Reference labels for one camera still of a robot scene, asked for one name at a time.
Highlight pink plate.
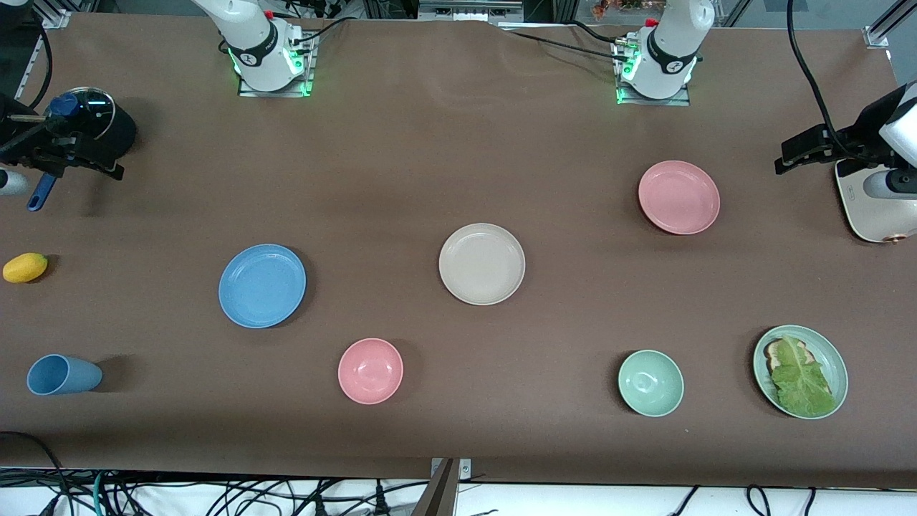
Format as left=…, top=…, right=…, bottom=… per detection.
left=638, top=160, right=721, bottom=236

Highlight blue plate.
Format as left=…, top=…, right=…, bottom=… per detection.
left=219, top=244, right=307, bottom=330

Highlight glass lid blue knob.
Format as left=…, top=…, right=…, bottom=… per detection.
left=43, top=87, right=115, bottom=146

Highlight black pot with lid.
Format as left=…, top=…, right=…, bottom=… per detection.
left=27, top=87, right=137, bottom=212

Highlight beige toaster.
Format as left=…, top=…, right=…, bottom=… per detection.
left=835, top=159, right=917, bottom=244

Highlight yellow lemon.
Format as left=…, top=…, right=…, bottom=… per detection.
left=2, top=252, right=49, bottom=284

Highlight toasted bread slice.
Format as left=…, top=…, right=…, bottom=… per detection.
left=764, top=338, right=816, bottom=373

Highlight green plate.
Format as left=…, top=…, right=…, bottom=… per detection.
left=752, top=325, right=850, bottom=420

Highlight blue cup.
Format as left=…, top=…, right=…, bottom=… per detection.
left=27, top=354, right=103, bottom=396

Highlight green lettuce leaf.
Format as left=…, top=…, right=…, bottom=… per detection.
left=770, top=335, right=837, bottom=418

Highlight green bowl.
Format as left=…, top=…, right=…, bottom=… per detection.
left=618, top=349, right=685, bottom=418

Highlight beige plate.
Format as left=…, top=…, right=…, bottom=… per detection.
left=438, top=223, right=527, bottom=307

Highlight brown table cover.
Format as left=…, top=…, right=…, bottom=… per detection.
left=0, top=13, right=917, bottom=488

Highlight pink bowl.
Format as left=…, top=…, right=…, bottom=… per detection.
left=337, top=338, right=404, bottom=406

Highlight silver metal box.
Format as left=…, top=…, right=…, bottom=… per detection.
left=418, top=0, right=524, bottom=24

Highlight dark metal bar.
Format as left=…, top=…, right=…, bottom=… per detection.
left=412, top=459, right=459, bottom=516

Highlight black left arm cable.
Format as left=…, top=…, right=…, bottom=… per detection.
left=787, top=0, right=860, bottom=155

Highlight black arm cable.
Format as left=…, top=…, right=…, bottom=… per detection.
left=787, top=0, right=860, bottom=155
left=29, top=32, right=52, bottom=108

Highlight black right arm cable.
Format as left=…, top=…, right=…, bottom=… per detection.
left=29, top=32, right=52, bottom=108

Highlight aluminium frame profile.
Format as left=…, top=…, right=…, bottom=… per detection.
left=863, top=0, right=917, bottom=49
left=14, top=9, right=72, bottom=101

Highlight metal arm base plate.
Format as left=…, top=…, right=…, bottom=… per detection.
left=615, top=39, right=692, bottom=107
left=238, top=32, right=315, bottom=97

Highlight black base cable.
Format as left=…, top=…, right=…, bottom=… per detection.
left=501, top=21, right=631, bottom=62
left=290, top=16, right=359, bottom=45

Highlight black floor cable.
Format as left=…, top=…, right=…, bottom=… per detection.
left=0, top=430, right=72, bottom=516

